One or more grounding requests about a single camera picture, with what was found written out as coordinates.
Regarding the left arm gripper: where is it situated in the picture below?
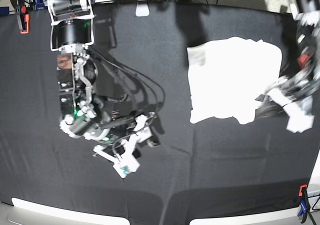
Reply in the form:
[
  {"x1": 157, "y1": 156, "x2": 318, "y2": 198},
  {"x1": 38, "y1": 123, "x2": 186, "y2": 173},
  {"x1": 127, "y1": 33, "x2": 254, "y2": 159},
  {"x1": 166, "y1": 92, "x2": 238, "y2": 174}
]
[{"x1": 255, "y1": 76, "x2": 313, "y2": 118}]

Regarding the white printed t-shirt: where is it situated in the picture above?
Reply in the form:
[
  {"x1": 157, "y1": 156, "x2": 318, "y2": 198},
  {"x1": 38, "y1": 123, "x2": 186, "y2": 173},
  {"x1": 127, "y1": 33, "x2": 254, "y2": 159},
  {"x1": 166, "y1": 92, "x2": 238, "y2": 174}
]
[{"x1": 186, "y1": 36, "x2": 283, "y2": 125}]

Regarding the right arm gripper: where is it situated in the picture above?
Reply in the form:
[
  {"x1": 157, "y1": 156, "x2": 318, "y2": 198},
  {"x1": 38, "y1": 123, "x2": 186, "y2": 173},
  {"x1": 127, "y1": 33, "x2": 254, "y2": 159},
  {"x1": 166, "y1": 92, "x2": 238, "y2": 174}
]
[{"x1": 93, "y1": 112, "x2": 158, "y2": 164}]

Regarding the red clamp front right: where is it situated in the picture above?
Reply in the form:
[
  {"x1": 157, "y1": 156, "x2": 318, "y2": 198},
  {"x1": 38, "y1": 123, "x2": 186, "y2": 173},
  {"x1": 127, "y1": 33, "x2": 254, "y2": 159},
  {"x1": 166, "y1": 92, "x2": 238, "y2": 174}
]
[{"x1": 297, "y1": 184, "x2": 310, "y2": 224}]

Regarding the red clamp back left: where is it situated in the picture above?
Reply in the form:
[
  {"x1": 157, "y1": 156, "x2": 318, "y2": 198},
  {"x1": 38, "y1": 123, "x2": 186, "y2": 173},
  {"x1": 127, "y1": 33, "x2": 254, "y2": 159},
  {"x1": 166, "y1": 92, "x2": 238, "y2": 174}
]
[{"x1": 14, "y1": 0, "x2": 29, "y2": 34}]

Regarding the grey table mount plate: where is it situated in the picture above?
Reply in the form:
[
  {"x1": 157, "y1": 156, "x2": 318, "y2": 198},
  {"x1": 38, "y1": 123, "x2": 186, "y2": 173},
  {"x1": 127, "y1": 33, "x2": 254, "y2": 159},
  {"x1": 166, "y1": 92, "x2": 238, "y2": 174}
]
[{"x1": 135, "y1": 2, "x2": 150, "y2": 18}]

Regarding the black table cloth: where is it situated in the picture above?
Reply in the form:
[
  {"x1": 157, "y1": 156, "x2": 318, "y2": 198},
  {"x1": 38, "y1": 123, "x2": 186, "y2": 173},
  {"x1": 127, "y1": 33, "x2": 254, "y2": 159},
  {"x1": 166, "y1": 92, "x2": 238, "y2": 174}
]
[{"x1": 0, "y1": 2, "x2": 320, "y2": 225}]

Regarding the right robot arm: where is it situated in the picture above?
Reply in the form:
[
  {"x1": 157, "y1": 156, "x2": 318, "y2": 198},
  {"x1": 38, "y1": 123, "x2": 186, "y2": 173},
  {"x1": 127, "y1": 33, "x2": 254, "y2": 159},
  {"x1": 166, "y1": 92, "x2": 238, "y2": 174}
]
[{"x1": 47, "y1": 0, "x2": 160, "y2": 162}]

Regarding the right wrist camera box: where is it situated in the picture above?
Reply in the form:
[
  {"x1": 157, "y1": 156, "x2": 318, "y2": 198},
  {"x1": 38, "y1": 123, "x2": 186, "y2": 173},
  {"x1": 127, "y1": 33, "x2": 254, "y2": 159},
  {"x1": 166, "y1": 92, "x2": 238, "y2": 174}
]
[{"x1": 113, "y1": 156, "x2": 140, "y2": 179}]

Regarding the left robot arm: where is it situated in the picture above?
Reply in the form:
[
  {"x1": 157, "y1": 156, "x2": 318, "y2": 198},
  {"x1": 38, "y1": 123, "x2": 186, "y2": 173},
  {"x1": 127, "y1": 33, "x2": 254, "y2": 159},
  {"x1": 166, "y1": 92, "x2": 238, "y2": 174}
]
[{"x1": 273, "y1": 0, "x2": 320, "y2": 107}]

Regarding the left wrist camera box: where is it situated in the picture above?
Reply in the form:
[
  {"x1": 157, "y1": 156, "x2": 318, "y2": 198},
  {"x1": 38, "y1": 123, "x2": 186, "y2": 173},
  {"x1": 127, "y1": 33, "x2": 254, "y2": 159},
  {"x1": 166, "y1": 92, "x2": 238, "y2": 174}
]
[{"x1": 286, "y1": 114, "x2": 315, "y2": 133}]

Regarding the red clamp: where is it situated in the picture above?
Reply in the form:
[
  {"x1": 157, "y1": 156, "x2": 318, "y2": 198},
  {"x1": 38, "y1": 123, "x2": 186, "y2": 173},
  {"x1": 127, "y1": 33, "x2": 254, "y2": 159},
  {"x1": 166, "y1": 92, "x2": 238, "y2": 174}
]
[
  {"x1": 297, "y1": 184, "x2": 310, "y2": 224},
  {"x1": 14, "y1": 0, "x2": 29, "y2": 34}
]

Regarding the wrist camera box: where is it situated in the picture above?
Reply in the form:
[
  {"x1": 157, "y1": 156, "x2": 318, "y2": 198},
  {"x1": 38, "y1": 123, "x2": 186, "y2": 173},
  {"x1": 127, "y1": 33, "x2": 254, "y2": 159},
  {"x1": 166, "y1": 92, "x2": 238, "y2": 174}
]
[
  {"x1": 286, "y1": 114, "x2": 315, "y2": 133},
  {"x1": 113, "y1": 156, "x2": 140, "y2": 179}
]

